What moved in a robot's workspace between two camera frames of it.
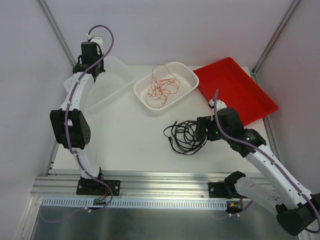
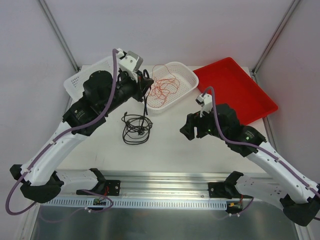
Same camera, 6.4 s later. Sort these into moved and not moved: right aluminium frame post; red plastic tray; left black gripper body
Moved: left black gripper body
Not moved: red plastic tray; right aluminium frame post
